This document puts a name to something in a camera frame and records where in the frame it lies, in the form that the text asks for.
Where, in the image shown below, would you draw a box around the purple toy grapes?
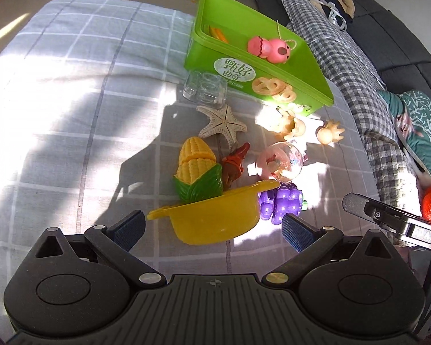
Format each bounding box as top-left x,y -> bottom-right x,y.
257,182 -> 307,225

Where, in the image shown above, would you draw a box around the yellow toy pot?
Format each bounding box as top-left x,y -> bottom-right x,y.
147,179 -> 279,245

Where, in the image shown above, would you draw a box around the clear pink capsule ball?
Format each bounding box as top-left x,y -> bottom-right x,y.
256,142 -> 306,183

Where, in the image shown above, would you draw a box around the yellow toy corn cob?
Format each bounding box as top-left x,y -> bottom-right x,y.
174,136 -> 223,204

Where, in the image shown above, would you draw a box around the brown toy lobster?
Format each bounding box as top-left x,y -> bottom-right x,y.
222,143 -> 251,191

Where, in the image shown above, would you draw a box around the tan rubber hand toy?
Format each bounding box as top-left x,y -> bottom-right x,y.
316,119 -> 345,145
275,107 -> 306,142

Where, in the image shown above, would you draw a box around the beige starfish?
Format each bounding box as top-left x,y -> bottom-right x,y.
196,104 -> 247,149

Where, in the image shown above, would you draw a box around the clear plastic case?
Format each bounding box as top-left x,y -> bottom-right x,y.
183,70 -> 228,109

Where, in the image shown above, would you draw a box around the pink toy pig figure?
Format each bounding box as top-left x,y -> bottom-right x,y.
247,36 -> 297,64

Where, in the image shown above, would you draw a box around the orange plastic toy plate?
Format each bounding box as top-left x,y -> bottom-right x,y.
209,26 -> 229,44

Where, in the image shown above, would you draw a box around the teal patterned pillow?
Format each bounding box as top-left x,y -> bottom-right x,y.
378,90 -> 431,176

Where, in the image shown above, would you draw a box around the grey checked table cloth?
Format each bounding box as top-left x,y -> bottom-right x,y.
0,0 -> 378,341

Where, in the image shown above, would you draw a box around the grey plaid blanket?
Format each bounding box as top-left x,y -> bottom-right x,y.
281,0 -> 420,215

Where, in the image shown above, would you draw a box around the dark grey sofa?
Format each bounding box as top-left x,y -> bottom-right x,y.
251,0 -> 431,108

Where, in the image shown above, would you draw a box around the green plastic cookie box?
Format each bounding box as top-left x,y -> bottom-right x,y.
184,0 -> 334,115

